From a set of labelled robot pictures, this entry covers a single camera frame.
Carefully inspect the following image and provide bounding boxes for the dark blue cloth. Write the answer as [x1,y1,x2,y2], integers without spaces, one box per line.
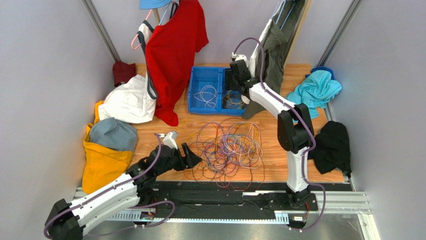
[304,66,336,80]

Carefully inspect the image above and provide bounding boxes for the pale wire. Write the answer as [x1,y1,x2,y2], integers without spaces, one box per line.
[193,83,219,109]

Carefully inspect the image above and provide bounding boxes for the grey-blue cloth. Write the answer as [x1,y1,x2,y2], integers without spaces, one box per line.
[89,117,138,152]

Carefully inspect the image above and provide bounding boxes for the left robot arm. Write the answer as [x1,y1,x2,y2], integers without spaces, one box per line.
[43,143,202,240]

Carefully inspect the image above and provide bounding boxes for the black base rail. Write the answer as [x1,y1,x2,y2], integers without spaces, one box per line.
[109,181,372,225]

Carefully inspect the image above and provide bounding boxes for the yellow cloth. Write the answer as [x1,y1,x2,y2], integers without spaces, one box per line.
[82,100,133,194]

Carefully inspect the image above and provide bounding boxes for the blue divided plastic bin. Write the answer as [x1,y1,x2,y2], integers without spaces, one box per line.
[187,66,246,117]

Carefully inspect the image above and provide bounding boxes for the coiled black cable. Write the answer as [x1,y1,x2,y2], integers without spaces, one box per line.
[221,94,247,111]

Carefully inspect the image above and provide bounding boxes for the wooden pole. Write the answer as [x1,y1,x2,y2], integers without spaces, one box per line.
[283,0,312,68]

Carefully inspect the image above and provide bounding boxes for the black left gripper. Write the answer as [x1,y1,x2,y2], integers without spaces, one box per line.
[155,142,202,176]

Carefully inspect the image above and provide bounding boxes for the dark red cloth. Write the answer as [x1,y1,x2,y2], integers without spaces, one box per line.
[112,61,137,87]

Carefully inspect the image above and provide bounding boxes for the metal corner rail right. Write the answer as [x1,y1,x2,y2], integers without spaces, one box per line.
[316,0,363,67]

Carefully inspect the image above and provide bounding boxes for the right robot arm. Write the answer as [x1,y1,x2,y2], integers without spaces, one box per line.
[226,59,315,209]

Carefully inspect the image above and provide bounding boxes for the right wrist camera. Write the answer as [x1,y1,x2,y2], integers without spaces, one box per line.
[231,52,247,63]

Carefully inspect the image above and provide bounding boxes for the red t-shirt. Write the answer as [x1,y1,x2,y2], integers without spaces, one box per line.
[145,0,209,127]

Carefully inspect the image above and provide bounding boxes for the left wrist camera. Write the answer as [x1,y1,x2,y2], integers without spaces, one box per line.
[158,130,179,150]

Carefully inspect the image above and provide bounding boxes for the olive green hanging garment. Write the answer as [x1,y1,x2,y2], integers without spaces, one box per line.
[241,0,305,121]

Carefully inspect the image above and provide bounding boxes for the metal corner rail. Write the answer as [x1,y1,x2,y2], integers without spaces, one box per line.
[81,0,121,62]
[316,0,363,67]

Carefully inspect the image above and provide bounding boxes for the metal corner rail left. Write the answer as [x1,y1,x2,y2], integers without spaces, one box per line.
[81,0,121,62]

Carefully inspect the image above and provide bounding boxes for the coloured wires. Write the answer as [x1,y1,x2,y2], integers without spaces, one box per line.
[175,116,266,191]

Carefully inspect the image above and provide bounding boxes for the white cloth with black trim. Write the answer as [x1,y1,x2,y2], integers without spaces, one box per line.
[98,20,159,125]

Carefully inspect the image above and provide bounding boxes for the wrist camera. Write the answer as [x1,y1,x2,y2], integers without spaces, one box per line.
[231,52,247,63]
[158,130,179,150]

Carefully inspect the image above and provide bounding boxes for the blue hat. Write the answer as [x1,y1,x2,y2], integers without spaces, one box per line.
[139,0,172,10]

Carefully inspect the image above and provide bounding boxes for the turquoise cloth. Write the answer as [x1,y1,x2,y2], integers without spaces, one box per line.
[285,70,343,119]

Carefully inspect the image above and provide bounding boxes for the pink hanger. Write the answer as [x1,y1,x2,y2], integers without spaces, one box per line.
[131,9,154,51]

